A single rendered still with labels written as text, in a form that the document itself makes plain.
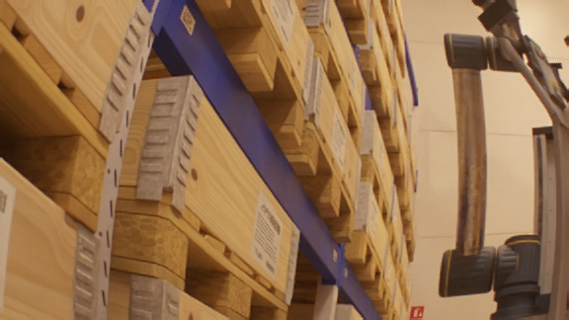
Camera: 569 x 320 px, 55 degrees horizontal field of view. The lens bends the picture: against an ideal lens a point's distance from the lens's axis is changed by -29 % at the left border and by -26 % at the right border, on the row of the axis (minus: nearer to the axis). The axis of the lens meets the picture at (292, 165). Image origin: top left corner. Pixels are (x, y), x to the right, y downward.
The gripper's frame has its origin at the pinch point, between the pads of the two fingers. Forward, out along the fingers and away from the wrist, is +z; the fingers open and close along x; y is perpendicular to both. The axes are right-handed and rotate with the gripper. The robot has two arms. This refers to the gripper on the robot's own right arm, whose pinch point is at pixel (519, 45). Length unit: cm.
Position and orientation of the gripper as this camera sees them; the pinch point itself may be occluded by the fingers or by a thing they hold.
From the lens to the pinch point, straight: 165.0
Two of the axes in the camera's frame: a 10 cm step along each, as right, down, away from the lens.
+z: 4.5, 8.6, -2.5
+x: -5.7, 4.9, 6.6
